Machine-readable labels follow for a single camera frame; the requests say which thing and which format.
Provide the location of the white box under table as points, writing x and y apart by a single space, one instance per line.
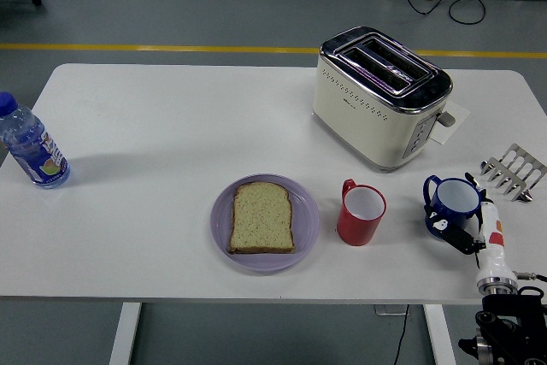
386 310

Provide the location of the silver metal toast rack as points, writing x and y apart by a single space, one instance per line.
513 168

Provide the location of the blue-capped plastic water bottle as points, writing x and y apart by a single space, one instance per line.
36 151

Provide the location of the cream and chrome toaster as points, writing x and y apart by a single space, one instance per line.
363 121

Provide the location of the blue enamel mug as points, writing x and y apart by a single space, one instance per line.
455 196

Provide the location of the purple round plate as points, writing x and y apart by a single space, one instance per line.
305 219

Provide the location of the slice of toast bread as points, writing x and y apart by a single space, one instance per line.
261 219

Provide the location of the white paper sheet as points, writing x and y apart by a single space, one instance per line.
459 115

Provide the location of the white table leg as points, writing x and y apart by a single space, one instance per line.
125 335
440 335

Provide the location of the red enamel mug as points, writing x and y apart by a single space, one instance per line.
357 230

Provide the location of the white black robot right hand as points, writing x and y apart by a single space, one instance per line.
491 258

